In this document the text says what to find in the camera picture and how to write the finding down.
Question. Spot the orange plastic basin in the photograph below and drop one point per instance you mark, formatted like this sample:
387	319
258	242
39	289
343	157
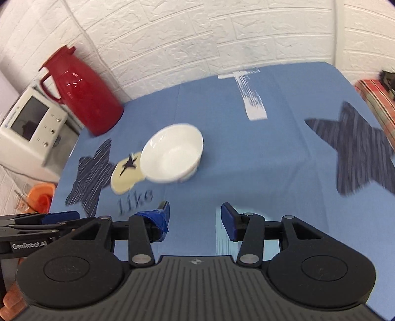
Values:
40	195

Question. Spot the small white bowl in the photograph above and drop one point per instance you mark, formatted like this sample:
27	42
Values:
169	154

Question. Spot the red thermos jug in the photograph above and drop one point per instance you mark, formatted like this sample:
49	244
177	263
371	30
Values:
89	98

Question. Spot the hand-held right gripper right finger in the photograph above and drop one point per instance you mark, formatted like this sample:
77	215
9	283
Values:
230	220

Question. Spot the person's left hand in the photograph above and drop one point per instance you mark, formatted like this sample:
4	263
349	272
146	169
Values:
14	304

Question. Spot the orange striped bedsheet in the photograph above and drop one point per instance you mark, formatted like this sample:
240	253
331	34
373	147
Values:
376	103

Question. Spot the black power adapter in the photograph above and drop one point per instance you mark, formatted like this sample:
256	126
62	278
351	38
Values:
388	83

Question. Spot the blue star-printed tablecloth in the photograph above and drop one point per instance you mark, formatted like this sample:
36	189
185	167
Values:
277	172

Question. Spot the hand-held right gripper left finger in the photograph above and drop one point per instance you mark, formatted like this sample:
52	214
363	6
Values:
159	220

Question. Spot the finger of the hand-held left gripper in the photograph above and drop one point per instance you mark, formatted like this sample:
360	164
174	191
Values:
31	233
61	217

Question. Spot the white appliance with screen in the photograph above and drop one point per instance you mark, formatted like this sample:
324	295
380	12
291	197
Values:
18	148

